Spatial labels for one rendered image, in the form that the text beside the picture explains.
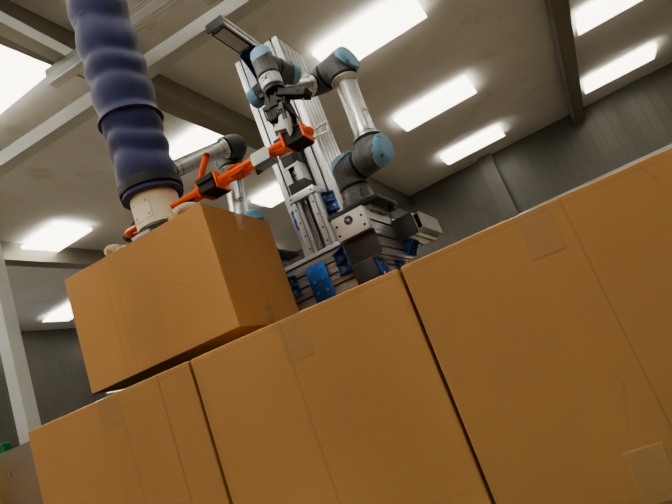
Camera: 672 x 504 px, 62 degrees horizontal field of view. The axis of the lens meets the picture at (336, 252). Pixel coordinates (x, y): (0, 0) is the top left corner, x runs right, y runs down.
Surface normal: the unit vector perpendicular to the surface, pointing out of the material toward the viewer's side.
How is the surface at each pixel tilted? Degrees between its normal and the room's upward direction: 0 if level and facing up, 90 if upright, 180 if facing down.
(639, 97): 90
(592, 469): 90
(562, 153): 90
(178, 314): 90
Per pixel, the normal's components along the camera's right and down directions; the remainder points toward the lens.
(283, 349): -0.37, -0.10
